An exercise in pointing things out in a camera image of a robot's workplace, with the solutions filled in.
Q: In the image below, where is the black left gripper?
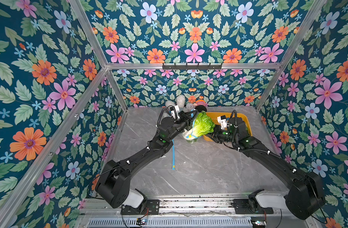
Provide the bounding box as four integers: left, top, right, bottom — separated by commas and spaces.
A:
165, 111, 196, 143

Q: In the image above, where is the green chinese cabbage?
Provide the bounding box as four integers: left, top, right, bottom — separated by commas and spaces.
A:
191, 111, 216, 138
182, 129, 199, 143

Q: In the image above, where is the clear zipper bag blue seal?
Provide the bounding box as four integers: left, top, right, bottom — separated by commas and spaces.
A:
182, 127, 206, 143

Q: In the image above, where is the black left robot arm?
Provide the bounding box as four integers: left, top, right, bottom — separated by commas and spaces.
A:
95, 108, 199, 208

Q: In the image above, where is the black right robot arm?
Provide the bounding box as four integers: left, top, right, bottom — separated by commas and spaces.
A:
207, 116, 326, 220

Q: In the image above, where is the blue zipper strip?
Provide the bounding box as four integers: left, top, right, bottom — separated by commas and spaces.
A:
172, 140, 175, 171

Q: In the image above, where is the black striped plush toy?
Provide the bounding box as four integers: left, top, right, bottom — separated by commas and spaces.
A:
194, 99, 207, 113

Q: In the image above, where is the white plush bunny blue shirt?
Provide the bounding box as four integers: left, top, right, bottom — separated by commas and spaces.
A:
165, 95, 196, 112

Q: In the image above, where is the yellow plastic tray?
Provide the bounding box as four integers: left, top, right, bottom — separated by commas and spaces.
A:
203, 111, 253, 144

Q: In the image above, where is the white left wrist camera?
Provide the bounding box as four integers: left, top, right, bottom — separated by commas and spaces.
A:
169, 105, 180, 119

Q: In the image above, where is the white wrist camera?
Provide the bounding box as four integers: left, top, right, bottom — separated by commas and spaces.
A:
217, 115, 228, 130
169, 105, 180, 119

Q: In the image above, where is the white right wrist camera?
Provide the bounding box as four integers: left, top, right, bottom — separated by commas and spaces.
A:
217, 115, 228, 130

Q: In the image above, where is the black hook rail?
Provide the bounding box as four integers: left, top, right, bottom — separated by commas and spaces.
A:
162, 63, 222, 71

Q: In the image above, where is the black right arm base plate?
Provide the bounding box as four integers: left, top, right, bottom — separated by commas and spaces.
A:
231, 189, 274, 214

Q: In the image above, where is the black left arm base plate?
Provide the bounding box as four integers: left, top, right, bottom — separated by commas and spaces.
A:
121, 199, 160, 216

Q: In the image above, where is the aluminium mounting rail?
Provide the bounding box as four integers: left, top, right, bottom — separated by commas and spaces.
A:
80, 192, 294, 217

